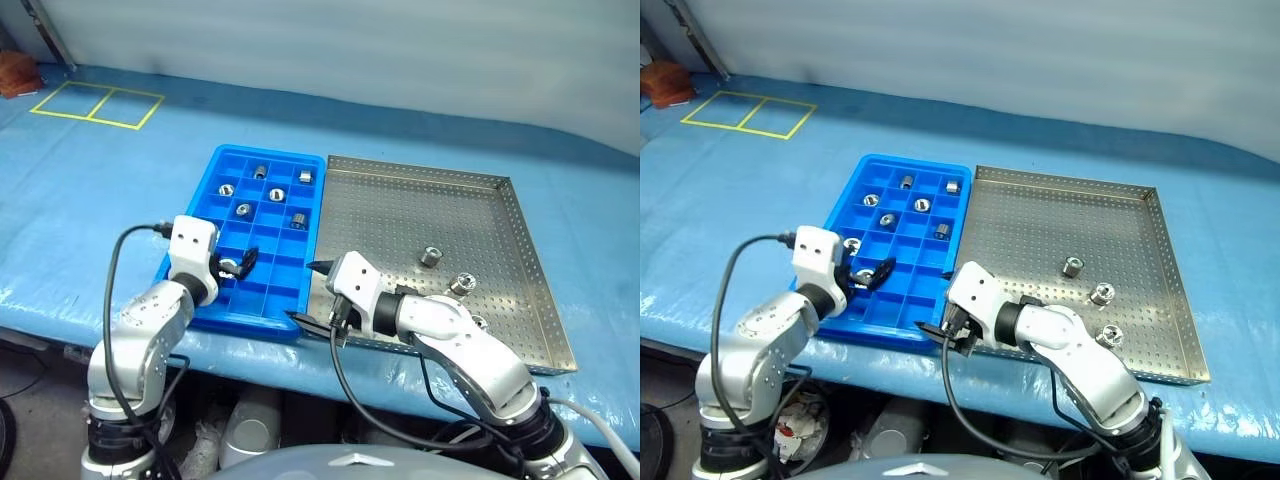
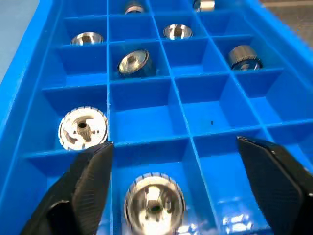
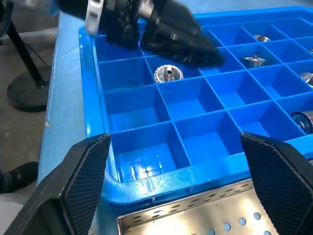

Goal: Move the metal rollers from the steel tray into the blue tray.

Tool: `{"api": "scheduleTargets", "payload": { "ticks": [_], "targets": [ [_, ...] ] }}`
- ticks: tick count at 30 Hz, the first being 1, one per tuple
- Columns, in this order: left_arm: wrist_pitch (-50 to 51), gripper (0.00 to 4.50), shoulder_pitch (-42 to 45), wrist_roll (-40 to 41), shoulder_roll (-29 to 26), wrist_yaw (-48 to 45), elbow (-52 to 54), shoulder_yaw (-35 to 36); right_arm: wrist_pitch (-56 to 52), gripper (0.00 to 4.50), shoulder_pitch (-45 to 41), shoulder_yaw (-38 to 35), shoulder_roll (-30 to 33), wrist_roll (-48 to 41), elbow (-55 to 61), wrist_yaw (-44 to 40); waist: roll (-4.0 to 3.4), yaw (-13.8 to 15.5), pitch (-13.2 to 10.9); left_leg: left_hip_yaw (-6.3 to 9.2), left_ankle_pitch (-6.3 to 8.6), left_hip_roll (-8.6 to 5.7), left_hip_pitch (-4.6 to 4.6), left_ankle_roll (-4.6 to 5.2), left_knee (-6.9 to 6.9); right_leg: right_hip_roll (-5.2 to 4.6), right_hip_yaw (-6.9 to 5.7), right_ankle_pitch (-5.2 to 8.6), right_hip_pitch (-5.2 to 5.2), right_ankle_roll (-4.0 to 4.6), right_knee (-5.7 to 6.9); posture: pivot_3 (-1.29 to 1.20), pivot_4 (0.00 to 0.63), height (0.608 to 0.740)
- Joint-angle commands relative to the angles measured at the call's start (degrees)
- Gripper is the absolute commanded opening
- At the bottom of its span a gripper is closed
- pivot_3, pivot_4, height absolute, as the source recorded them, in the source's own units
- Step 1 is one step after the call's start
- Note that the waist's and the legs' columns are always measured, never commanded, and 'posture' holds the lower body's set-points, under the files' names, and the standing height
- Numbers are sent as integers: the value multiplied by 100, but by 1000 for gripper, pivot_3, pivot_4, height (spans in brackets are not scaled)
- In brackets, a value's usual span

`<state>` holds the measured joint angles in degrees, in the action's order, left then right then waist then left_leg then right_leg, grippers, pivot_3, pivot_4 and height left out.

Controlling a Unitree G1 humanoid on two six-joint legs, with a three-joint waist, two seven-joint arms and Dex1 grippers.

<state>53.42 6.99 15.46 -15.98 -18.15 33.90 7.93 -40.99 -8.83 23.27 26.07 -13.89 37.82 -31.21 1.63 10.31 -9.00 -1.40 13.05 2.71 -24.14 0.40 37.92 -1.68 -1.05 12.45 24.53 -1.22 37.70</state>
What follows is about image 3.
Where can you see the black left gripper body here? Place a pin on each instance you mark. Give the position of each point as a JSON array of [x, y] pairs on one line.
[[122, 22]]

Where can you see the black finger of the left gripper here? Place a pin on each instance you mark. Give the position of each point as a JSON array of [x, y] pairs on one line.
[[185, 46], [181, 17]]

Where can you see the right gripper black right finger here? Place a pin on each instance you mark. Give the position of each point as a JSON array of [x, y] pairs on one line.
[[281, 183]]

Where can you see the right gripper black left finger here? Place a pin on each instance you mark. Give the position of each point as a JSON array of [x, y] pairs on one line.
[[73, 183]]

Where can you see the blue compartment tray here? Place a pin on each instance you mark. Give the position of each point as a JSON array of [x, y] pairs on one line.
[[195, 102]]

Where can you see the perforated steel tray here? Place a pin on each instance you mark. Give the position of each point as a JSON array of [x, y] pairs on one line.
[[195, 215]]

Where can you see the silver metal roller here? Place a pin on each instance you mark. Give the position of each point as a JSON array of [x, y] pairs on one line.
[[261, 38], [308, 78], [254, 60], [161, 74], [302, 121]]

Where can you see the black shoe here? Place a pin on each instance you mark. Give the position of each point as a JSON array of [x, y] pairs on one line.
[[22, 175]]

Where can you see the silver robot body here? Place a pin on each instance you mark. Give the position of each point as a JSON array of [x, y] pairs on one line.
[[7, 205]]

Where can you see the black floor stand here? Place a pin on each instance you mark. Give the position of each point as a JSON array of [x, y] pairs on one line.
[[27, 95]]

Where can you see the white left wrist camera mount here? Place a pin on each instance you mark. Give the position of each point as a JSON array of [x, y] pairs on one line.
[[94, 17]]

